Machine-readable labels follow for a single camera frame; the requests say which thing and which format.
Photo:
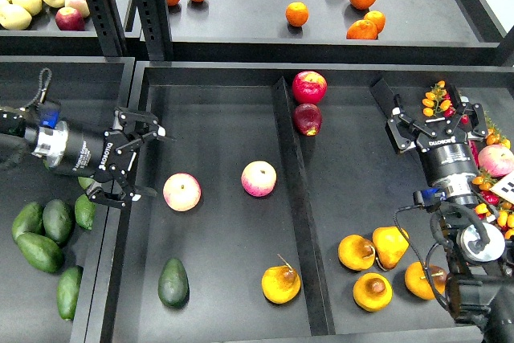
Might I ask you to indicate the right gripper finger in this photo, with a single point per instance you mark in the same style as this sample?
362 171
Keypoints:
474 129
403 130

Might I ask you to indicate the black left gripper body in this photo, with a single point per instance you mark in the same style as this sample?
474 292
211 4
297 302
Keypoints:
88 151

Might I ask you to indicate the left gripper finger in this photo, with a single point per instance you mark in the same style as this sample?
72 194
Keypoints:
124 196
140 127

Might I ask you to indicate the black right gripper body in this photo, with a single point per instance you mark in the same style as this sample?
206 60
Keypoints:
446 155

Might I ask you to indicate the dark green avocado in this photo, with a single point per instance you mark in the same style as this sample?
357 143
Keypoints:
173 284

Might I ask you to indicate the yellow pear with stem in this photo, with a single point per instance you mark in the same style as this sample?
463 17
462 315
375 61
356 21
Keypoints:
280 284

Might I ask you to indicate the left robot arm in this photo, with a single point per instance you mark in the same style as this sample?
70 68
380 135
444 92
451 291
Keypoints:
30 129

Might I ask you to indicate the green avocado upper right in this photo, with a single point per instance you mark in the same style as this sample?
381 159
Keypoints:
85 182

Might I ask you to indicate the green avocado middle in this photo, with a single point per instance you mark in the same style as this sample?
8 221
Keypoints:
58 221

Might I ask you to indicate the green avocado lower left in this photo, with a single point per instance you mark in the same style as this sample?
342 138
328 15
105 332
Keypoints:
40 252

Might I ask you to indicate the green avocado bottom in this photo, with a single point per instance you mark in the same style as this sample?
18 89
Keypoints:
68 290

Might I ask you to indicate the tall yellow pear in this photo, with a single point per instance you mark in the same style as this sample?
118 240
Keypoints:
390 245

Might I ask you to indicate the yellow pear with twig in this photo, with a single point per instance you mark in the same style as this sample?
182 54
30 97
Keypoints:
418 284

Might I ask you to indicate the yellow pear brown top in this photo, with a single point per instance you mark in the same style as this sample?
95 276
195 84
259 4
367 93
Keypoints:
356 253

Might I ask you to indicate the red cherry tomato bunch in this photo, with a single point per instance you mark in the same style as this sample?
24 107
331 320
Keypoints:
454 106

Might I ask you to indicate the red chili pepper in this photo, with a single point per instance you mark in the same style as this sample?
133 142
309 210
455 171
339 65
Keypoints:
474 151

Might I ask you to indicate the orange cherry tomato bunch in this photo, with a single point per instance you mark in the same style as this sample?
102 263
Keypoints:
437 101

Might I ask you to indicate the black bin divider right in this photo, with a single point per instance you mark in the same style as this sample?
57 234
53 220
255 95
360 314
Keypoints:
405 150

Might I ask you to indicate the black bin divider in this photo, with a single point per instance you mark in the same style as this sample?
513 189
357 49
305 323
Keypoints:
405 150
315 287

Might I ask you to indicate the mixed cherry tomatoes lower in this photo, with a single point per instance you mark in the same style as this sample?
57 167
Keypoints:
492 208

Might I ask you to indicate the pink apple right bin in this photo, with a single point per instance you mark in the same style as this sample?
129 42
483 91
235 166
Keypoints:
496 159

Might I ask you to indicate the pink apple left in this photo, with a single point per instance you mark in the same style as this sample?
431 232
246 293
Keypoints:
182 192

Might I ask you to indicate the pink apple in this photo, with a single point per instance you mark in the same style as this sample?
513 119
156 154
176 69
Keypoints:
258 178
182 192

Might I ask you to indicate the black left bin tray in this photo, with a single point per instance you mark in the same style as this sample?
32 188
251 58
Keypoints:
89 89

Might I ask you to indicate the black bin tray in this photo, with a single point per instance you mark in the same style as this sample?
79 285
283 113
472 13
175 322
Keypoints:
89 89
221 116

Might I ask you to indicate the white marker tag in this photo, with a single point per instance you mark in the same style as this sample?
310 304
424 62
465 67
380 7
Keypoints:
504 188

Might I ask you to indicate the black centre bin tray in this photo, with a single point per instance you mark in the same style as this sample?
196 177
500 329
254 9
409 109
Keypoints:
221 116

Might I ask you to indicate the dark red apple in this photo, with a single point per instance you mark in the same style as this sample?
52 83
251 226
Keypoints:
307 119

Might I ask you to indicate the bright red apple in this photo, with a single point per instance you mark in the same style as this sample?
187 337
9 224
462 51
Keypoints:
309 87

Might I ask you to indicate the black upper left shelf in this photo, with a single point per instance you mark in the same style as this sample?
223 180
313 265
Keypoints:
43 37

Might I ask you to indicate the orange behind front right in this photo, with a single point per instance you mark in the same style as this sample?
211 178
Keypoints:
377 18

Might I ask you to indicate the red apple on shelf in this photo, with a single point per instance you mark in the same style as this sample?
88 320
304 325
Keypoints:
69 19

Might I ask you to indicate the pink apple centre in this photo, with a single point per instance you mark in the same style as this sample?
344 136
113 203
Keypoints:
258 178

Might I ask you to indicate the pink peach on shelf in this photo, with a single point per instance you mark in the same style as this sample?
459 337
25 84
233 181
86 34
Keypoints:
80 5

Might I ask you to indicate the black bin divider left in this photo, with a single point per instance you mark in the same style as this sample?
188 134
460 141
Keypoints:
315 287

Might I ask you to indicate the green avocado by wall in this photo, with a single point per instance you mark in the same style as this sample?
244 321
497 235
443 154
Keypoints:
85 212

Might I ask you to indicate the perforated shelf post right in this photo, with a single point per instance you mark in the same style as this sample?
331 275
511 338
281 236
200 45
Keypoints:
154 19

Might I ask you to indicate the perforated shelf post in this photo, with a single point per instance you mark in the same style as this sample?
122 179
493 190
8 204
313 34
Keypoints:
109 30
154 19

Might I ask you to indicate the perforated shelf post left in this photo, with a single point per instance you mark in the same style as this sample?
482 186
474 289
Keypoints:
109 30

